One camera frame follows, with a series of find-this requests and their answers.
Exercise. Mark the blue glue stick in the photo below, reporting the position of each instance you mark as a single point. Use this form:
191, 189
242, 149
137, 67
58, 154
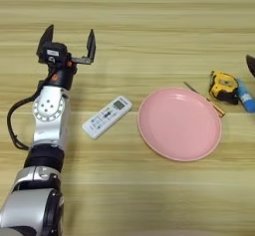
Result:
247, 99

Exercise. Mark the pink round plate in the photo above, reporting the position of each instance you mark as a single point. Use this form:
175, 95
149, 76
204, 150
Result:
179, 125

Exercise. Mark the white remote control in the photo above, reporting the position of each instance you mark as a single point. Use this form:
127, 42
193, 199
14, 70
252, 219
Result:
106, 118

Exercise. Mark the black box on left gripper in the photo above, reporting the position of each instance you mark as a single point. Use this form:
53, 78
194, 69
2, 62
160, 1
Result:
53, 52

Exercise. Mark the yellow black tape measure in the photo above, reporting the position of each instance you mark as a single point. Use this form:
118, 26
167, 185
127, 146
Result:
223, 86

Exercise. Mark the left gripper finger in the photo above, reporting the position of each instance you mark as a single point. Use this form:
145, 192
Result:
46, 39
91, 47

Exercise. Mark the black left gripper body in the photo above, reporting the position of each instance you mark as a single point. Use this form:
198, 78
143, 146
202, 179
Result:
61, 75

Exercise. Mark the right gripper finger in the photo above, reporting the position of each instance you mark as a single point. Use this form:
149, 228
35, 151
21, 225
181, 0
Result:
251, 65

